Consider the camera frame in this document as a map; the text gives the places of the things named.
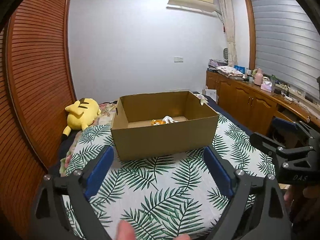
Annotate chicken foot snack packet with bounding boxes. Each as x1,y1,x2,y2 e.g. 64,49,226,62
162,116,177,124

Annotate orange white snack packet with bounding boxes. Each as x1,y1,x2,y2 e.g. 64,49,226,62
151,119,166,126

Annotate person's right hand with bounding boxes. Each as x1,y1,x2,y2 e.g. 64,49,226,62
284,185,298,209

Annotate person's left hand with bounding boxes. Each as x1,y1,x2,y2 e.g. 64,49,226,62
116,220,191,240

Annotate wooden sideboard cabinet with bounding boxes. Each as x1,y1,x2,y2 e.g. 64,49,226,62
206,70,319,135

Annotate pink tissue box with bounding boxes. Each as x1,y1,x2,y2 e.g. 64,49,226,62
260,80,273,93

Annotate pink thermos bottle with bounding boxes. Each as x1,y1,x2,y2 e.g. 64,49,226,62
254,68,263,86

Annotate blue box on sideboard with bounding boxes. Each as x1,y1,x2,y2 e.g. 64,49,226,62
234,65,246,74

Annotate folded floral cloth stack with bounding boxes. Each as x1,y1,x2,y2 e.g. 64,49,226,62
216,66,243,78

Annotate white paper bag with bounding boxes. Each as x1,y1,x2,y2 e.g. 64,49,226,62
204,89,219,102

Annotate grey window blind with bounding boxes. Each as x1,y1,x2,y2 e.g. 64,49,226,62
251,0,319,99

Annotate small white desk fan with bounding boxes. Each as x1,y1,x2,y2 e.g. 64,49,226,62
223,48,228,62

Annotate leaf print cloth mat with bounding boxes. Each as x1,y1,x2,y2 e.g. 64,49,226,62
66,113,275,239

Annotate yellow Pikachu plush toy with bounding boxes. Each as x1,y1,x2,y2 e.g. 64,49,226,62
61,98,101,141

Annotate brown cardboard box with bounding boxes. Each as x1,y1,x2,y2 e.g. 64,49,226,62
111,91,219,161

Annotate brown louvered wardrobe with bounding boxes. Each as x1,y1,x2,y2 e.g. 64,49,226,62
1,0,75,239

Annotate floral beige curtain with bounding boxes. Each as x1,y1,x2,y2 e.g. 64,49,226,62
219,0,238,67

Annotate white wall switch plate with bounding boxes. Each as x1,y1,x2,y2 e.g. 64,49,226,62
174,56,184,63

